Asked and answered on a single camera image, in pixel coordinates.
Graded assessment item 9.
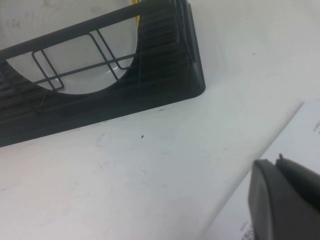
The black wire dish rack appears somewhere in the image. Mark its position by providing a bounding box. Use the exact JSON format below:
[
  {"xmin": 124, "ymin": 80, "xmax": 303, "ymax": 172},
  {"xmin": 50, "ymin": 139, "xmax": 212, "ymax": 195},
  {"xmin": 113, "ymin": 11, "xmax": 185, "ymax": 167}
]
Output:
[
  {"xmin": 0, "ymin": 0, "xmax": 207, "ymax": 149},
  {"xmin": 0, "ymin": 0, "xmax": 194, "ymax": 116}
]

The white printed paper sheet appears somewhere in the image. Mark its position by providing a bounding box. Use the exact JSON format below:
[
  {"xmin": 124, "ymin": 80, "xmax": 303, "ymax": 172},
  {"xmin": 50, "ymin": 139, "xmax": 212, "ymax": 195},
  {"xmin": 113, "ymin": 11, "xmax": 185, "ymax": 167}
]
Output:
[{"xmin": 204, "ymin": 98, "xmax": 320, "ymax": 240}]

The yellow round plate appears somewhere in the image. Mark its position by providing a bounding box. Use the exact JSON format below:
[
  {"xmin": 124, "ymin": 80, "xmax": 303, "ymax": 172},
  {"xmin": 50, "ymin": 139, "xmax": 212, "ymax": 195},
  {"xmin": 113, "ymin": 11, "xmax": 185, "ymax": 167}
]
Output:
[{"xmin": 131, "ymin": 0, "xmax": 141, "ymax": 29}]

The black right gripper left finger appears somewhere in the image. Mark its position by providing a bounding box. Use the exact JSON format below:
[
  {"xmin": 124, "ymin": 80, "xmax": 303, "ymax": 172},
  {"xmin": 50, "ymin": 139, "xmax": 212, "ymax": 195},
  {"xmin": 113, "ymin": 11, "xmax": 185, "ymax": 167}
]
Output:
[{"xmin": 247, "ymin": 159, "xmax": 320, "ymax": 240}]

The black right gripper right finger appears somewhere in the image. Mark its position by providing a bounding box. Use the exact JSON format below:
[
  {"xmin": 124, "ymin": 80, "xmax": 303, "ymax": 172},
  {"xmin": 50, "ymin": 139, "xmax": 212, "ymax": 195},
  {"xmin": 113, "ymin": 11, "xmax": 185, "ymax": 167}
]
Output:
[{"xmin": 276, "ymin": 154, "xmax": 320, "ymax": 201}]

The white round plate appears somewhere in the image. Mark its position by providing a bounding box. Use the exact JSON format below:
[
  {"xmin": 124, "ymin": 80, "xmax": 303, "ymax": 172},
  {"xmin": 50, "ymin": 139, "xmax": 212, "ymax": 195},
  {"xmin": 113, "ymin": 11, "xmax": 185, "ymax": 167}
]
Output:
[{"xmin": 5, "ymin": 0, "xmax": 141, "ymax": 95}]

